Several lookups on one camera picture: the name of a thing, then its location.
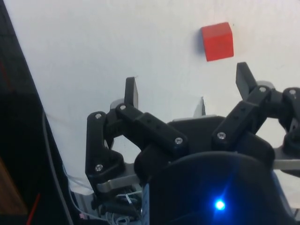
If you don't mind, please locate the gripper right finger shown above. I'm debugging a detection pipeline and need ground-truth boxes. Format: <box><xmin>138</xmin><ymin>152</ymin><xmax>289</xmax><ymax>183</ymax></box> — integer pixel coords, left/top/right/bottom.
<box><xmin>211</xmin><ymin>62</ymin><xmax>300</xmax><ymax>152</ymax></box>

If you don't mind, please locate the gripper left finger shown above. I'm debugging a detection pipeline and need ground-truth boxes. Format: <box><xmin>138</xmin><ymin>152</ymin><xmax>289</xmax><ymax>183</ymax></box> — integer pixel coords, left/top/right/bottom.
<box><xmin>85</xmin><ymin>76</ymin><xmax>189</xmax><ymax>184</ymax></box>

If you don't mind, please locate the red cube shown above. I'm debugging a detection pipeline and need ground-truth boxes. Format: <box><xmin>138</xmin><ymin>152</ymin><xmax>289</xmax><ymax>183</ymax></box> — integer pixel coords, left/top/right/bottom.
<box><xmin>201</xmin><ymin>22</ymin><xmax>235</xmax><ymax>62</ymax></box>

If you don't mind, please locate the grey cable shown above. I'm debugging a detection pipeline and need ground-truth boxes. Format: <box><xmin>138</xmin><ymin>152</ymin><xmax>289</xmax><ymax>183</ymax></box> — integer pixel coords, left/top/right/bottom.
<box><xmin>42</xmin><ymin>112</ymin><xmax>75</xmax><ymax>225</ymax></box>

